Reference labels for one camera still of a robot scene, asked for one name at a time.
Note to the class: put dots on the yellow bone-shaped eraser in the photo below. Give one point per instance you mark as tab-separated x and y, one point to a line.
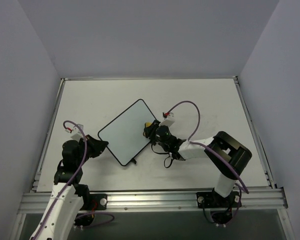
146	125

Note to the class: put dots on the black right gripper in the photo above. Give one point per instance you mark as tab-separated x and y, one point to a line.
151	130

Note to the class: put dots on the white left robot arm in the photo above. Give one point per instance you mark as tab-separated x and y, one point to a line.
70	204

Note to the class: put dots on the black-framed whiteboard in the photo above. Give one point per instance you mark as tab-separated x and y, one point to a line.
124	133

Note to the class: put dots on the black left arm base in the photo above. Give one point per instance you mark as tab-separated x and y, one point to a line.
96	202

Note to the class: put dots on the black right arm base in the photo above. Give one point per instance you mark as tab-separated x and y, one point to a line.
219	210

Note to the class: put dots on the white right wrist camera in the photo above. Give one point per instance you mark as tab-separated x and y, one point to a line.
168	119

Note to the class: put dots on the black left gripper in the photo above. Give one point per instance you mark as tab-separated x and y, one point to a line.
94	146

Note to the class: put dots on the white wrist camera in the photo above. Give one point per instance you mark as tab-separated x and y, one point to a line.
75	133
168	119

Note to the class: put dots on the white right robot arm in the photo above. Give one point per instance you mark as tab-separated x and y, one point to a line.
228	155

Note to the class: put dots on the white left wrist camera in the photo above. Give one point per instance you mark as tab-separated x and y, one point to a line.
75	133

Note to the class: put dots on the aluminium front frame rail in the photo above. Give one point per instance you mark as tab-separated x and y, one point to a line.
162	201

